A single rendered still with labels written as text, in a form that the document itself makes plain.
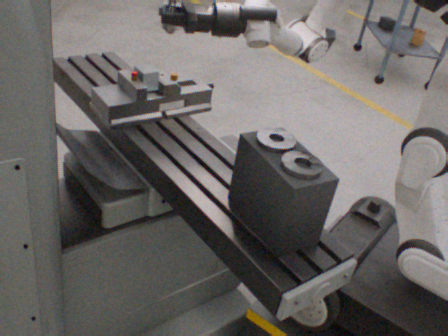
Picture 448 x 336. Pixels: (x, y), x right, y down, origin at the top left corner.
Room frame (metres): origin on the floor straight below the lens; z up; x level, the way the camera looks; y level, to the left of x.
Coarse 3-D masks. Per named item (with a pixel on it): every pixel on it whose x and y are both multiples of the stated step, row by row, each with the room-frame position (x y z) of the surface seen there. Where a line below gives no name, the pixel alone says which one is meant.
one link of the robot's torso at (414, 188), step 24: (408, 144) 1.22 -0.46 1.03; (432, 144) 1.19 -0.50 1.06; (408, 168) 1.20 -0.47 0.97; (432, 168) 1.17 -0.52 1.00; (408, 192) 1.20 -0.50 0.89; (432, 192) 1.21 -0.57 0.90; (408, 216) 1.22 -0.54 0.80; (432, 216) 1.19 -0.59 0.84; (408, 240) 1.20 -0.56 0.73; (432, 240) 1.18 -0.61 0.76
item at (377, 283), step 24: (360, 216) 1.45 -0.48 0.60; (384, 216) 1.47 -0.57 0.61; (360, 240) 1.33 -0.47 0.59; (384, 240) 1.38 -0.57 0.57; (360, 264) 1.23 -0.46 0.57; (384, 264) 1.26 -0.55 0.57; (360, 288) 1.13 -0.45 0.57; (384, 288) 1.15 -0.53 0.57; (408, 288) 1.17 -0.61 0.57; (360, 312) 1.07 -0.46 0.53; (384, 312) 1.05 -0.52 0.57; (408, 312) 1.07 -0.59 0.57; (432, 312) 1.08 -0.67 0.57
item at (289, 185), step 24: (240, 144) 0.99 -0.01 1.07; (264, 144) 0.95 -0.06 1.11; (288, 144) 0.97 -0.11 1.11; (240, 168) 0.98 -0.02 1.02; (264, 168) 0.91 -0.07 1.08; (288, 168) 0.87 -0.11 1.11; (312, 168) 0.89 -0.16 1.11; (240, 192) 0.96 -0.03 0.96; (264, 192) 0.89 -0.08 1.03; (288, 192) 0.83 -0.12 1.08; (312, 192) 0.85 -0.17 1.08; (264, 216) 0.88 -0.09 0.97; (288, 216) 0.82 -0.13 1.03; (312, 216) 0.86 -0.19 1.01; (264, 240) 0.86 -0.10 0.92; (288, 240) 0.84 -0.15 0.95; (312, 240) 0.88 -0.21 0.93
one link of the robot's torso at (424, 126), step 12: (444, 60) 1.23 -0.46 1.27; (444, 72) 1.23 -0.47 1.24; (432, 84) 1.25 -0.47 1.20; (444, 84) 1.23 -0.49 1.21; (432, 96) 1.25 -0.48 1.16; (444, 96) 1.24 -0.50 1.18; (420, 108) 1.26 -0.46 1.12; (432, 108) 1.25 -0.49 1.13; (444, 108) 1.23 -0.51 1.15; (420, 120) 1.26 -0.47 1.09; (432, 120) 1.24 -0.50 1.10; (444, 120) 1.23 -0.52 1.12; (420, 132) 1.23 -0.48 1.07; (432, 132) 1.22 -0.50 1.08; (444, 132) 1.22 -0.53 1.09; (444, 144) 1.20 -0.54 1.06; (444, 168) 1.18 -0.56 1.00
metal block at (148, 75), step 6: (138, 66) 1.36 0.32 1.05; (144, 66) 1.37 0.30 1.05; (150, 66) 1.38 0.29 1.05; (138, 72) 1.34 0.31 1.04; (144, 72) 1.33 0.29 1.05; (150, 72) 1.34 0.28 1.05; (156, 72) 1.35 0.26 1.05; (144, 78) 1.32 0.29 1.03; (150, 78) 1.34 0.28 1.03; (156, 78) 1.35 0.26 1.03; (144, 84) 1.32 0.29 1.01; (150, 84) 1.34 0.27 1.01; (156, 84) 1.35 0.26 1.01; (150, 90) 1.34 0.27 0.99
